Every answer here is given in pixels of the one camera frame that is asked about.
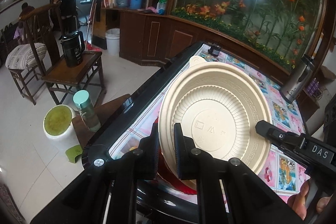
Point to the black electric kettle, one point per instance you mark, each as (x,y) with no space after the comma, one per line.
(72,50)

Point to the wooden chair with cushion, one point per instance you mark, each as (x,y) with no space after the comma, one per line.
(19,79)

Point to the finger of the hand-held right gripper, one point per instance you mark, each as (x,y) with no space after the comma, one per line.
(278,136)

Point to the dark patterned cloth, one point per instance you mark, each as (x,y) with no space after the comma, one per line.
(10,203)

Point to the white stool with green top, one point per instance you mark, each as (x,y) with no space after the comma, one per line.
(57,121)

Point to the striped seat cushion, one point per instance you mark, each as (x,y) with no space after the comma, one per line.
(25,54)

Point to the white plastic bucket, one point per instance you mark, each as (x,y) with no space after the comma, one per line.
(113,41)

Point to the green plastic scoop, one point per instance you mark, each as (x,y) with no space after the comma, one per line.
(73,153)

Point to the water bottle with mint cap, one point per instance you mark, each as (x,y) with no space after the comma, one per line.
(88,113)

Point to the wooden armchair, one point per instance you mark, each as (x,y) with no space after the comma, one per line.
(71,74)

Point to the small black device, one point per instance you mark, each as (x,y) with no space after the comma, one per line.
(214,50)

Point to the person's right hand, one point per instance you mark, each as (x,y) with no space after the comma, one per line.
(299,200)

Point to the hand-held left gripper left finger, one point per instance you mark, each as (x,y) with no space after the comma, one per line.
(149,155)

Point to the printed fruit tablecloth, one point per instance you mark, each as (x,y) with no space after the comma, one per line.
(281,113)

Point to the large red plastic plate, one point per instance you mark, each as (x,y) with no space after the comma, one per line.
(170,178)

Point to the purple bottle pack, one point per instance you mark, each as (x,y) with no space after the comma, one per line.
(313,86)

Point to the stainless steel thermos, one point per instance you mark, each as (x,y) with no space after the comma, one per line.
(295,85)

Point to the red and white carton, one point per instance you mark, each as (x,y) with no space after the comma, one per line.
(108,1)

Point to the green bottle pack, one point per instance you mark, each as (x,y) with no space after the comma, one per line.
(162,5)

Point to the pink cloth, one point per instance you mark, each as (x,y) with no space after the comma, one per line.
(150,9)

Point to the low brown wooden stool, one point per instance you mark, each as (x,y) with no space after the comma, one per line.
(110,111)

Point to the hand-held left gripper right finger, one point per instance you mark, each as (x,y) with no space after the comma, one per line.
(178,150)

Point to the black-framed table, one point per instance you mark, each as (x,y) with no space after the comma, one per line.
(147,98)

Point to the cardboard box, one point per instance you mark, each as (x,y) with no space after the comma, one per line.
(328,73)

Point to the wooden cabinet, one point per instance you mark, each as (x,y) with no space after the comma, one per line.
(136,35)

